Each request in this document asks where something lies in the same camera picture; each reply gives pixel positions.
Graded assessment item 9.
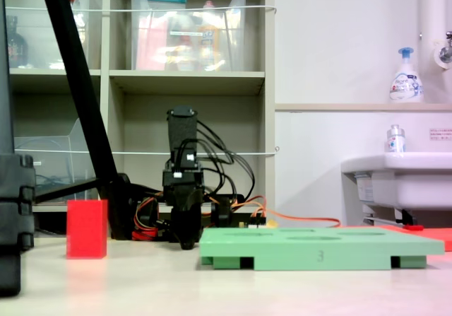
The slanted clear plastic bin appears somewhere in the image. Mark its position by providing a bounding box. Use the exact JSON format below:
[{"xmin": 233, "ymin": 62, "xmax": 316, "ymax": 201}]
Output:
[{"xmin": 13, "ymin": 117, "xmax": 100, "ymax": 206}]

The clear bin with dark bottle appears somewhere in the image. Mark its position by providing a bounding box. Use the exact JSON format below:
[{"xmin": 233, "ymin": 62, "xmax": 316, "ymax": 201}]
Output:
[{"xmin": 4, "ymin": 0, "xmax": 93, "ymax": 71}]

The beige wall ledge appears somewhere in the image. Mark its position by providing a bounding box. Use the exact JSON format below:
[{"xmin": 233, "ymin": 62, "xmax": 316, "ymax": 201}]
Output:
[{"xmin": 274, "ymin": 103, "xmax": 452, "ymax": 112}]

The pink folder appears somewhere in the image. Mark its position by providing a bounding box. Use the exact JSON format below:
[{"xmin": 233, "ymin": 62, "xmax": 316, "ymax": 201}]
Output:
[{"xmin": 136, "ymin": 15, "xmax": 169, "ymax": 71}]

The white sink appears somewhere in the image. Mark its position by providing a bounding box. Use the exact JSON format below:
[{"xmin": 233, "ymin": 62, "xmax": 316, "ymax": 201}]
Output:
[{"xmin": 340, "ymin": 151, "xmax": 452, "ymax": 211}]

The white vertical pipe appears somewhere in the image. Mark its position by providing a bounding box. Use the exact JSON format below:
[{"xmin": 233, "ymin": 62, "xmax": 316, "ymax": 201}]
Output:
[{"xmin": 417, "ymin": 0, "xmax": 448, "ymax": 104}]

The circuit board with connectors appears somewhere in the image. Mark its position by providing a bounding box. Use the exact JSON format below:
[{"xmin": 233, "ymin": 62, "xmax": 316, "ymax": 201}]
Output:
[{"xmin": 237, "ymin": 216, "xmax": 277, "ymax": 230}]

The white blue soap pump bottle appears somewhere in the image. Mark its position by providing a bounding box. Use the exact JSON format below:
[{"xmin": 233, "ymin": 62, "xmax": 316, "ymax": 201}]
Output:
[{"xmin": 388, "ymin": 47, "xmax": 425, "ymax": 104}]

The green shape sorting board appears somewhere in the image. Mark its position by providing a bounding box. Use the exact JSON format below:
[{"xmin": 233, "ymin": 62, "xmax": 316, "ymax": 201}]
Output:
[{"xmin": 199, "ymin": 227, "xmax": 446, "ymax": 271}]

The notched black stack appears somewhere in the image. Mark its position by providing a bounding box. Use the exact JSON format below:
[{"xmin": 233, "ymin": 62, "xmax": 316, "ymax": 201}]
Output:
[{"xmin": 0, "ymin": 153, "xmax": 37, "ymax": 298}]

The large clear storage bin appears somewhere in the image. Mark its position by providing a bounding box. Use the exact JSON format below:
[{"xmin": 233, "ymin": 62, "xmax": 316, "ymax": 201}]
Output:
[{"xmin": 129, "ymin": 0, "xmax": 249, "ymax": 73}]

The red square block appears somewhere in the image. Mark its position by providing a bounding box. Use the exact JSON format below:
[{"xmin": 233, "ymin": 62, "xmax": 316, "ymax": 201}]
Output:
[{"xmin": 66, "ymin": 199, "xmax": 109, "ymax": 260}]

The dark grey upright panel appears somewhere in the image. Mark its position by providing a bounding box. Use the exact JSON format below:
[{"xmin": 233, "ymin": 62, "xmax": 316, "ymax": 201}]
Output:
[{"xmin": 0, "ymin": 0, "xmax": 16, "ymax": 155}]

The dark glass bottle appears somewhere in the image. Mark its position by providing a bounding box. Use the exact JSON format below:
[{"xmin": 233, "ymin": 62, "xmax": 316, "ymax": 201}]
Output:
[{"xmin": 5, "ymin": 15, "xmax": 30, "ymax": 69}]

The small clear sanitizer bottle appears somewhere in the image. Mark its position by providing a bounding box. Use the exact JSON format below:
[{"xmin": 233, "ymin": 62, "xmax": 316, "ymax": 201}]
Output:
[{"xmin": 384, "ymin": 124, "xmax": 408, "ymax": 153}]

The red flat cable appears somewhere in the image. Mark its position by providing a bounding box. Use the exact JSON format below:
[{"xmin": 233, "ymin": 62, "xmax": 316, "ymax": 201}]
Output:
[{"xmin": 131, "ymin": 227, "xmax": 159, "ymax": 241}]

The teal-edged plastic bag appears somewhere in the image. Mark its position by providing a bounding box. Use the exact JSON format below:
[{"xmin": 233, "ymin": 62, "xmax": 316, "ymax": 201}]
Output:
[{"xmin": 145, "ymin": 0, "xmax": 188, "ymax": 10}]

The red-print wall sticker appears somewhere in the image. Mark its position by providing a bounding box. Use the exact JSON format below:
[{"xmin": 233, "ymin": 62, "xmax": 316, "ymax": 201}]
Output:
[{"xmin": 429, "ymin": 128, "xmax": 452, "ymax": 141}]

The long orange cable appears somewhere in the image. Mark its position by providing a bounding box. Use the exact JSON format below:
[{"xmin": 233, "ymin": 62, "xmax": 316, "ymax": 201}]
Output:
[{"xmin": 208, "ymin": 194, "xmax": 342, "ymax": 228}]

